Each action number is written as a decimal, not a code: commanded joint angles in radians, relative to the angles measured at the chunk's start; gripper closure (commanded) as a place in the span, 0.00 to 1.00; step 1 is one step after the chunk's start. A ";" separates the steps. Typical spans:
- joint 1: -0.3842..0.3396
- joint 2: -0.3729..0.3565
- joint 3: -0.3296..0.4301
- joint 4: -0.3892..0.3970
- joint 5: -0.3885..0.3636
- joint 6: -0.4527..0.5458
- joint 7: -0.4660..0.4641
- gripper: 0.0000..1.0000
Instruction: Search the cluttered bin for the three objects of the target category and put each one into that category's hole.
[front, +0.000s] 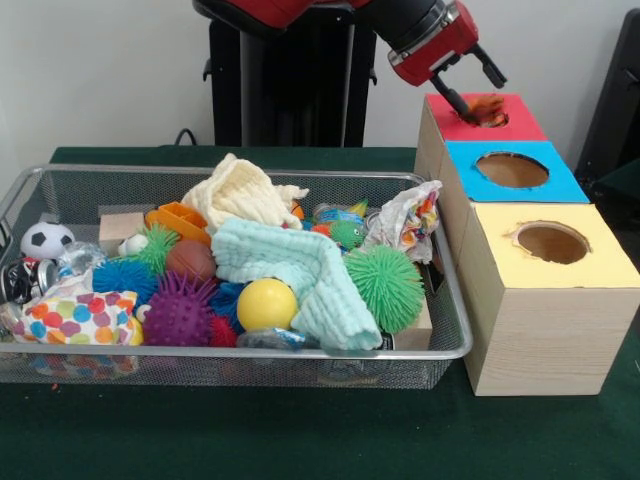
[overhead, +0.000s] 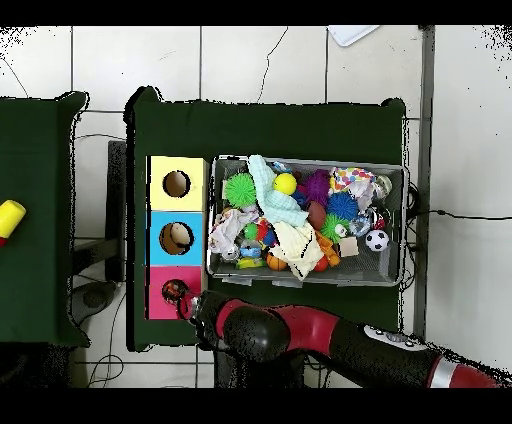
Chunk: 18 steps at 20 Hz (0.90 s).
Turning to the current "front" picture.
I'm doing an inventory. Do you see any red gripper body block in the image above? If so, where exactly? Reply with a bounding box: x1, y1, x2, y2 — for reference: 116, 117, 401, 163
387, 0, 481, 89

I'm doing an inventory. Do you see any purple spiky toy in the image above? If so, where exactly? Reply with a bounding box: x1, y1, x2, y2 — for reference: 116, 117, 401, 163
142, 272, 217, 348

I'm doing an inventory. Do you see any brown toy football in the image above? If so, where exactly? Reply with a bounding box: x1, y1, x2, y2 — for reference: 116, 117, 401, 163
164, 238, 217, 282

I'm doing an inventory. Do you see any clear mesh bin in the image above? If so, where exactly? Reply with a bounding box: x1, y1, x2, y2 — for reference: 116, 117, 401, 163
0, 163, 474, 390

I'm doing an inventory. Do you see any plain blue spiky ball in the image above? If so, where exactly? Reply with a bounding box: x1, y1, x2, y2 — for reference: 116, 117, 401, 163
92, 257, 159, 302

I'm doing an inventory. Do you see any wooden box with three holes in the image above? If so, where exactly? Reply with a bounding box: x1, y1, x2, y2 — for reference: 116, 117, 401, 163
412, 92, 640, 397

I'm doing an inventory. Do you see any small soccer ball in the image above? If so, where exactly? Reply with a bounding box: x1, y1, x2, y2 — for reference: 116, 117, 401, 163
20, 221, 76, 261

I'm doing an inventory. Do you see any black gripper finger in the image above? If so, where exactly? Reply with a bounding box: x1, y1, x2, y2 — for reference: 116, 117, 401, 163
472, 43, 508, 90
430, 73, 475, 122

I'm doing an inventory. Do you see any tiger plush toy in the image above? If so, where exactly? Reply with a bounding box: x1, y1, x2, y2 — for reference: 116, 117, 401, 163
467, 93, 507, 128

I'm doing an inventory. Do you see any cream waffle cloth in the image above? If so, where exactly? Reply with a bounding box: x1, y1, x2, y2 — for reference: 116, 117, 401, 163
180, 152, 311, 234

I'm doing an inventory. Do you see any multicoloured patterned cloth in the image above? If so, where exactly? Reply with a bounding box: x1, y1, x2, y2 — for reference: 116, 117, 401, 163
9, 269, 144, 346

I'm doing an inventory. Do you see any black looped cable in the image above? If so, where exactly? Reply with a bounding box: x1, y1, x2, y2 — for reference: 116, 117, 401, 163
172, 128, 216, 147

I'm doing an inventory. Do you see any dark green tablecloth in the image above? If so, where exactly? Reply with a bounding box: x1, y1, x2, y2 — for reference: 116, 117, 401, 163
0, 144, 640, 480

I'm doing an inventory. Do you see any mint green waffle cloth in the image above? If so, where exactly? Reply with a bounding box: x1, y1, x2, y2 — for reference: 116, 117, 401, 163
210, 217, 384, 352

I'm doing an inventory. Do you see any green spiky ball with eyes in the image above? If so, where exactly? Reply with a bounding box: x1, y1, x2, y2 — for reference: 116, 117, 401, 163
118, 223, 180, 274

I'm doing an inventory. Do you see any smooth yellow ball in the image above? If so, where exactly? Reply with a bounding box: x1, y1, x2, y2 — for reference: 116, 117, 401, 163
236, 278, 300, 332

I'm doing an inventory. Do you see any plain green spiky ball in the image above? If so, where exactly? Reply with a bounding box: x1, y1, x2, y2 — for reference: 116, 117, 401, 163
343, 244, 426, 335

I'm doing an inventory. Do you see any black upright panel stand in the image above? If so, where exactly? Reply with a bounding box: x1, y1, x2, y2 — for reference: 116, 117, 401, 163
574, 7, 640, 236

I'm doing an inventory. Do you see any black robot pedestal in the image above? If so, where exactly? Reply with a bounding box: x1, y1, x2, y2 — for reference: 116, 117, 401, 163
202, 14, 379, 148

